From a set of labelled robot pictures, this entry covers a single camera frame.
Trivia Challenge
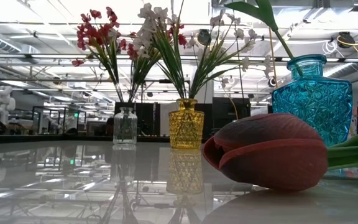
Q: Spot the pink-red flower bunch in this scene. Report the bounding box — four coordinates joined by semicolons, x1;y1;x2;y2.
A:
118;23;188;108
71;6;127;108

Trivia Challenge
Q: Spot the dark red tulip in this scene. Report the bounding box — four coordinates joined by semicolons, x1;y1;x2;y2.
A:
202;110;358;192
221;0;306;77

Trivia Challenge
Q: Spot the blue glass vase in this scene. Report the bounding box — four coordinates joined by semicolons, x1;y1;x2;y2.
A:
271;54;353;147

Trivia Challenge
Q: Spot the person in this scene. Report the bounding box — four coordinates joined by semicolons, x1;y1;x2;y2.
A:
104;116;115;137

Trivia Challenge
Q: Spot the clear glass vase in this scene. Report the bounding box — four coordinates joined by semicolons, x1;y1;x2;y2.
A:
112;106;139;146

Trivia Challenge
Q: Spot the amber glass vase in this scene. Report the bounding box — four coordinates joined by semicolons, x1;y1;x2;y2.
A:
168;98;205;149

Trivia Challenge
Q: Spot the black cabinet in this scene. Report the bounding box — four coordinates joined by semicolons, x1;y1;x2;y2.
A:
114;101;162;137

